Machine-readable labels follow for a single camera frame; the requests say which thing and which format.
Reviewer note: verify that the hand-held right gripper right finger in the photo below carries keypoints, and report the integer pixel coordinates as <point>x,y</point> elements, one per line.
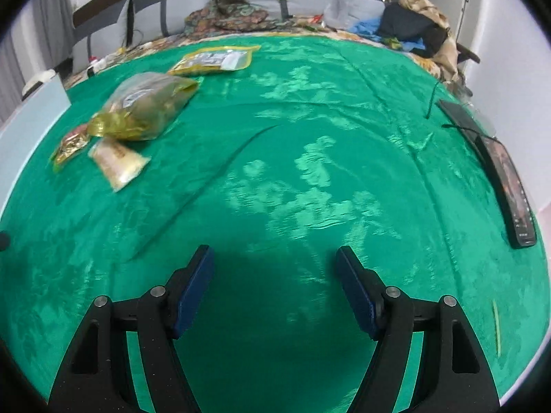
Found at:
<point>357,292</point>

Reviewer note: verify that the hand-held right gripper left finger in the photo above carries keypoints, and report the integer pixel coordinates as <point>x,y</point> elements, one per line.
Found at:
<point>196,292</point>

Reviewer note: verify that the white box with cardboard bottom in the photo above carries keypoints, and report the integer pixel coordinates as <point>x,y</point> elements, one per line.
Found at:
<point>38,107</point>

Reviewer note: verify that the green blanket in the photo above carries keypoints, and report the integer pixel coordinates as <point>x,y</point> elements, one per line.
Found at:
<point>301,180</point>

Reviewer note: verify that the beige snack packet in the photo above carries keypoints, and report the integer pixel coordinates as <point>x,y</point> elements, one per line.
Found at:
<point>118,163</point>

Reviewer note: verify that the black remote control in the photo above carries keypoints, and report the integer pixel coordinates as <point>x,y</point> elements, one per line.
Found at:
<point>510,193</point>

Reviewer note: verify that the small red yellow snack packet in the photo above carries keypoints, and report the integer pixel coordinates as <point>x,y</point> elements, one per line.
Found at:
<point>71,144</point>

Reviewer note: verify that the large clear yellow snack bag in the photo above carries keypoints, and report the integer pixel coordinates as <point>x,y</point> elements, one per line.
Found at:
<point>146,103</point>

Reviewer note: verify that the black flat device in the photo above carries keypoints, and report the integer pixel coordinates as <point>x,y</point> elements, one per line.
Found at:
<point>458,116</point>

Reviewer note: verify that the flat yellow snack packet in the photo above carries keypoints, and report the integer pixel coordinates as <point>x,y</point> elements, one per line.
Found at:
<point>215,60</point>

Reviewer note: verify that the white bottle with red cap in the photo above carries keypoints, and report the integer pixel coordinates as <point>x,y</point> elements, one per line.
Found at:
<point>97,64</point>

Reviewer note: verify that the floral bedsheet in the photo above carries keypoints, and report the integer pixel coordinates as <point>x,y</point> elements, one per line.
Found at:
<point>150,45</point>

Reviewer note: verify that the white cloth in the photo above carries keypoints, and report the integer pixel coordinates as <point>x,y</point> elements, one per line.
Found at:
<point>38,81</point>

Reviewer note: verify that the blue cloth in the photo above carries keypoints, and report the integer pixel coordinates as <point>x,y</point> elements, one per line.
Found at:
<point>366,28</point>

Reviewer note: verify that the black garment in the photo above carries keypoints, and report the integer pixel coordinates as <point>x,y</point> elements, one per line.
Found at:
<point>409,21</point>

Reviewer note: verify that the grey curtain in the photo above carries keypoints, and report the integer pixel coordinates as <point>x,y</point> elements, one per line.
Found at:
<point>26,51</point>

